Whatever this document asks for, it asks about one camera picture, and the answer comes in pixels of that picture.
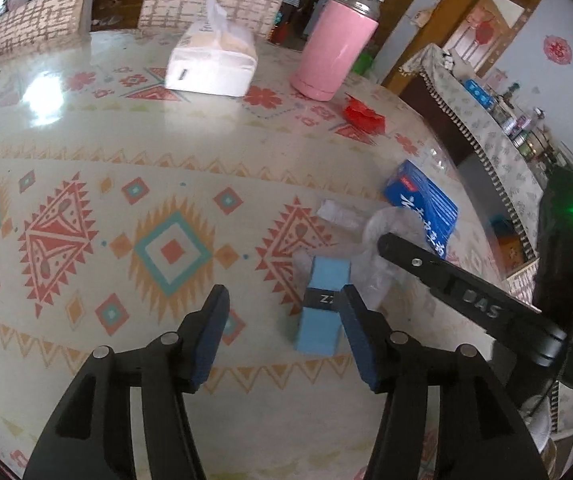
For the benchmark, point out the blue box on sideboard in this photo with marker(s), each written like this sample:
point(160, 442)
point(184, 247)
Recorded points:
point(479, 92)

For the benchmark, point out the dark wooden sideboard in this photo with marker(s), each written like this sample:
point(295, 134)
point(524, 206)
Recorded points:
point(471, 180)

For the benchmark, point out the pink thermos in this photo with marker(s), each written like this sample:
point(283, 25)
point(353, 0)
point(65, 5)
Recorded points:
point(334, 45)

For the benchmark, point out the light blue box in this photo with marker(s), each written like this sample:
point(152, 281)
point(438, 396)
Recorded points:
point(324, 325)

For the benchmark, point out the small clear plastic packet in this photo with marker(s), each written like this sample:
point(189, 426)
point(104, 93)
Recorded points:
point(339, 211)

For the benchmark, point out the chair with patterned cover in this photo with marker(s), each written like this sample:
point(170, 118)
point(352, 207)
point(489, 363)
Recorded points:
point(206, 2)
point(36, 22)

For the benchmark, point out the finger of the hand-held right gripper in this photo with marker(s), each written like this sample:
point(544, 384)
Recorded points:
point(446, 285)

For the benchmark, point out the blue box with white print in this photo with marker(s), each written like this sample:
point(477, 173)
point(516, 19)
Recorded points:
point(421, 202)

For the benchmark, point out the clear plastic wrapper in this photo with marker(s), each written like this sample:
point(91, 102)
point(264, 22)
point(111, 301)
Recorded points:
point(379, 232)

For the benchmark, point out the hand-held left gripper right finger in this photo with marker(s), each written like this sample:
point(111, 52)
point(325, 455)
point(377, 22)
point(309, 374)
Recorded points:
point(361, 345)

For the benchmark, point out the red round wall decoration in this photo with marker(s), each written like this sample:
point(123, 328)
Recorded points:
point(557, 50)

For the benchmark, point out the sideboard with cloth cover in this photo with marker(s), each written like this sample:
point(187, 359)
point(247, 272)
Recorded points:
point(491, 145)

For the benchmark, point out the white tissue box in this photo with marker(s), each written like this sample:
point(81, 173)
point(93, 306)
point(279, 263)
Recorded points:
point(211, 65)

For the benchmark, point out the patterned tablecloth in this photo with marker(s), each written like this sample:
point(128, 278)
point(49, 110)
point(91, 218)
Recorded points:
point(116, 160)

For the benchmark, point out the wooden door frame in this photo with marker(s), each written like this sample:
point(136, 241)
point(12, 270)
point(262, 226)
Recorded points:
point(461, 5)

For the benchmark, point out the red wrapper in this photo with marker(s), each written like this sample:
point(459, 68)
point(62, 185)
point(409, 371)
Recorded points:
point(364, 115)

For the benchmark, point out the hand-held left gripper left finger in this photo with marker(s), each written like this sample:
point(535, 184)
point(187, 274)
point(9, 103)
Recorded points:
point(209, 345)

